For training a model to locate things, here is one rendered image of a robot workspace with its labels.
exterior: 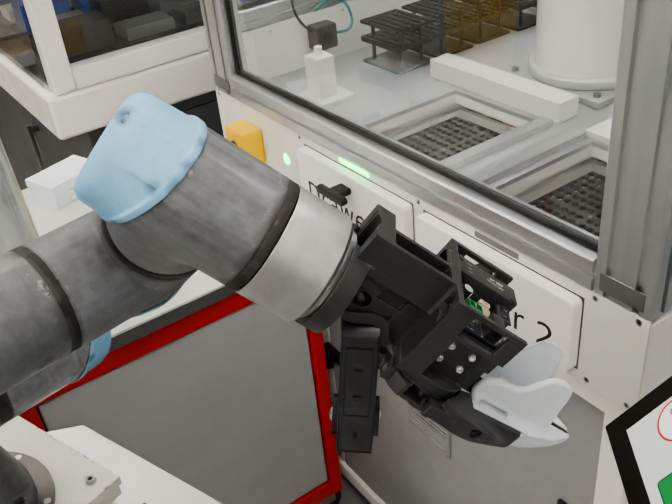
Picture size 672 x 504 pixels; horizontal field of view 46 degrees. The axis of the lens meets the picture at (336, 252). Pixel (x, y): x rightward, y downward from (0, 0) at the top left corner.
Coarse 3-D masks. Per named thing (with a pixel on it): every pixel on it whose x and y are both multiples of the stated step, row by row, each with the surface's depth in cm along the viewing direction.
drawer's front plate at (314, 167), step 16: (304, 160) 136; (320, 160) 132; (304, 176) 138; (320, 176) 133; (336, 176) 129; (352, 176) 126; (352, 192) 127; (368, 192) 122; (384, 192) 121; (352, 208) 129; (368, 208) 124; (400, 208) 117; (400, 224) 118
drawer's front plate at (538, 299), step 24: (432, 216) 113; (432, 240) 113; (456, 240) 108; (504, 264) 102; (528, 288) 99; (552, 288) 97; (528, 312) 101; (552, 312) 97; (576, 312) 95; (528, 336) 103; (552, 336) 99; (576, 336) 97; (576, 360) 100
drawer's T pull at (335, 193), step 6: (318, 186) 128; (324, 186) 127; (336, 186) 127; (342, 186) 127; (318, 192) 128; (324, 192) 127; (330, 192) 126; (336, 192) 125; (342, 192) 126; (348, 192) 126; (330, 198) 126; (336, 198) 124; (342, 198) 124; (342, 204) 123
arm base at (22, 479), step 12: (0, 456) 84; (12, 456) 88; (0, 468) 83; (12, 468) 86; (24, 468) 89; (0, 480) 83; (12, 480) 85; (24, 480) 87; (0, 492) 82; (12, 492) 85; (24, 492) 86; (36, 492) 89
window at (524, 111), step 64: (256, 0) 135; (320, 0) 119; (384, 0) 107; (448, 0) 96; (512, 0) 88; (576, 0) 81; (256, 64) 144; (320, 64) 126; (384, 64) 112; (448, 64) 101; (512, 64) 92; (576, 64) 84; (384, 128) 118; (448, 128) 106; (512, 128) 96; (576, 128) 87; (512, 192) 100; (576, 192) 91
